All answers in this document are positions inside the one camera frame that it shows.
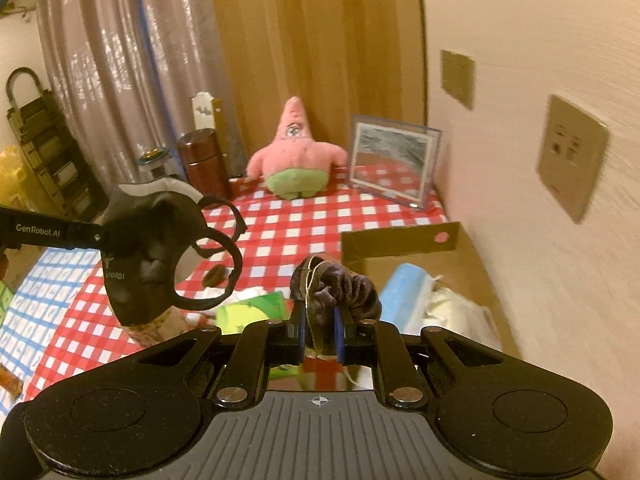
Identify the dark glass jar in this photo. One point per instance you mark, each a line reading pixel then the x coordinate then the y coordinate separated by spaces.
pixel 157 165

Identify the red checkered tablecloth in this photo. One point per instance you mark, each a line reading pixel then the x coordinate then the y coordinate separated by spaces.
pixel 300 220

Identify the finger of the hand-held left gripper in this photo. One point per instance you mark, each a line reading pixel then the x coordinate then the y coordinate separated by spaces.
pixel 50 230

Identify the pink star plush toy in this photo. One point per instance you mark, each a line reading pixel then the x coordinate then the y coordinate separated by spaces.
pixel 295 160

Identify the green tissue pack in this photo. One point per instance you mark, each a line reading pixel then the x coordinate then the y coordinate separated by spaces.
pixel 250 312

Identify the small wall switch plate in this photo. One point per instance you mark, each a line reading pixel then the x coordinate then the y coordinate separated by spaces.
pixel 457 79

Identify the sheer patterned curtain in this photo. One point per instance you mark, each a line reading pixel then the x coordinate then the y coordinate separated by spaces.
pixel 110 60

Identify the dark velvet scrunchie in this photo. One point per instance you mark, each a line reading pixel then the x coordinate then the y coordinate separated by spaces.
pixel 350 285

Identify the white decorative holder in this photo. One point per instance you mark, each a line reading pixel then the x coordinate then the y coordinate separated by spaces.
pixel 205 110

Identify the brown hair clip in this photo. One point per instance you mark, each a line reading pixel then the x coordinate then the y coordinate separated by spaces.
pixel 216 276

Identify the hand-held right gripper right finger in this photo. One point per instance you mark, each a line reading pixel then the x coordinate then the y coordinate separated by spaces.
pixel 339 335

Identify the shallow cardboard box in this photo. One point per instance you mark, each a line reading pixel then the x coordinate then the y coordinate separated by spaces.
pixel 400 245

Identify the folding step ladder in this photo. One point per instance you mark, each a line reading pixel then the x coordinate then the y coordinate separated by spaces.
pixel 50 150

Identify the brown cylindrical container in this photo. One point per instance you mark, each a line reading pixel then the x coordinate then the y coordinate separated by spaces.
pixel 202 165

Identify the white fluffy cloth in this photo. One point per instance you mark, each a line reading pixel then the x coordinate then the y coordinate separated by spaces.
pixel 460 310

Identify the clear picture frame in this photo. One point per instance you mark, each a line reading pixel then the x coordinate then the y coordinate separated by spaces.
pixel 392 160

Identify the large wall socket plate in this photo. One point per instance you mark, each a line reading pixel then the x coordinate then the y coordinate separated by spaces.
pixel 570 160

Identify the jar with beige lid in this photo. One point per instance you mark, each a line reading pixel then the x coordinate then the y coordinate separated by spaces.
pixel 155 330

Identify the yellow plastic bag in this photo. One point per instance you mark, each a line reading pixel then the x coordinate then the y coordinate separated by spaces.
pixel 11 175

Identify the blue patterned mat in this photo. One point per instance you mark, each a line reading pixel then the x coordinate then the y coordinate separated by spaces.
pixel 45 300

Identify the black face mask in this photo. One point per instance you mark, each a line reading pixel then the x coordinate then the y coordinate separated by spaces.
pixel 145 240

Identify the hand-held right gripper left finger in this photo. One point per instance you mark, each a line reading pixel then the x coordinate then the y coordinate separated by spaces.
pixel 301 330

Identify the wooden wardrobe panel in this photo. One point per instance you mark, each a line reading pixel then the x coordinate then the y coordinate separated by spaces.
pixel 320 35

